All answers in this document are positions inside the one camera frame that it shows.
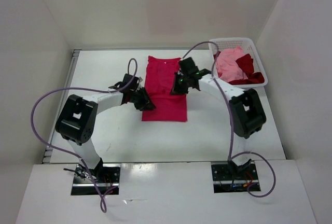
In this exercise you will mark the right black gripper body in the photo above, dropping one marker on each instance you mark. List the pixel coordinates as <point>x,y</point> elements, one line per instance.
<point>187,76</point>

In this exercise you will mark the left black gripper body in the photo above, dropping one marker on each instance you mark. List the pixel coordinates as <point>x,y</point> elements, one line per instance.
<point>137,95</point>

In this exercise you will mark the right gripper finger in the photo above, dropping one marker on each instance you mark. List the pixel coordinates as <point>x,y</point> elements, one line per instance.
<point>178,82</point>
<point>181,90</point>

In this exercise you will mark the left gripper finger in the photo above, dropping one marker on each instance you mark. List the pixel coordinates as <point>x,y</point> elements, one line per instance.
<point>146,100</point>
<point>149,106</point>

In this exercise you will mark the magenta t shirt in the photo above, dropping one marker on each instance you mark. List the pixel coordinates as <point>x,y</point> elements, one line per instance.
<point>159,80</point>

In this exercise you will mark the light pink t shirt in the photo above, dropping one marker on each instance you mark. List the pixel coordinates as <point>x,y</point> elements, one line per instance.
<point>226,64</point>

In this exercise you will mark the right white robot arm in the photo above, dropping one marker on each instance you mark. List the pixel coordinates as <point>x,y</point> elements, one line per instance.
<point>246,113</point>

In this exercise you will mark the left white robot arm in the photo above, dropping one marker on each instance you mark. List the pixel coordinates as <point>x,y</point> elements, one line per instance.
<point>77,119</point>

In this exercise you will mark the dark red t shirt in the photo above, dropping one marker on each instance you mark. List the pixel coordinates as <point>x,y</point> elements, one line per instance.
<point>246,64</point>

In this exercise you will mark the white plastic basket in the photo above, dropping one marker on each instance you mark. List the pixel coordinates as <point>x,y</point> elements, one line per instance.
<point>219,44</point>

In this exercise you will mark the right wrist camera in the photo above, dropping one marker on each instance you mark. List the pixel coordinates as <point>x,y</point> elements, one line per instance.
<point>187,66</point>

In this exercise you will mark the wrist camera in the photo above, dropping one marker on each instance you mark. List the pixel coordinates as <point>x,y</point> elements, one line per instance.
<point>187,66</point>
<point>130,82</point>

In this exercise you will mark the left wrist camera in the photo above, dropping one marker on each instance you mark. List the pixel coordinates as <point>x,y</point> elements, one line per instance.
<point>130,82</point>

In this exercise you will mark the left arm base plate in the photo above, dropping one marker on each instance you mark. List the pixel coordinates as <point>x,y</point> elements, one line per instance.
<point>107,183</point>

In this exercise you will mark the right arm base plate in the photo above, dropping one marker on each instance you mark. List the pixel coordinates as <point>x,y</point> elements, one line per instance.
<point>224,181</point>

